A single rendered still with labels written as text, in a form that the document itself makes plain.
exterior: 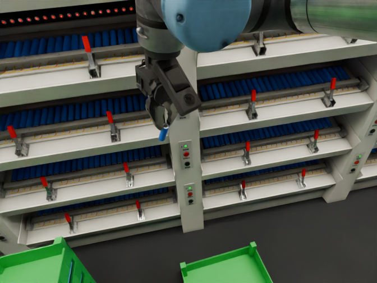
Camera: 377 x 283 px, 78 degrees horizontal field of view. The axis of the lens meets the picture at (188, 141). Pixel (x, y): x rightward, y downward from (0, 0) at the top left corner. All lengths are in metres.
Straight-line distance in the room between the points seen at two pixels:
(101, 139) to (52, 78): 0.21
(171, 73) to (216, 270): 0.79
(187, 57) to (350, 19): 0.41
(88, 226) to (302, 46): 0.98
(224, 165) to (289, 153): 0.26
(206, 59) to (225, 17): 0.37
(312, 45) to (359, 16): 0.50
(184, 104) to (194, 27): 0.20
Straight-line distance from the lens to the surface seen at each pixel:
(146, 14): 0.42
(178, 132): 0.72
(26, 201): 0.99
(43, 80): 0.70
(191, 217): 1.04
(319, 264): 1.14
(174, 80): 0.46
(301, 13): 0.33
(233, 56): 0.68
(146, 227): 1.12
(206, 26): 0.29
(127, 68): 0.65
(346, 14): 0.29
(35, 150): 0.82
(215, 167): 0.88
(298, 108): 0.86
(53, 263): 0.82
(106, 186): 0.89
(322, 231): 1.23
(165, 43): 0.43
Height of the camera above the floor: 0.96
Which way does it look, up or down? 38 degrees down
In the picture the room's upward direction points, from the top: 5 degrees counter-clockwise
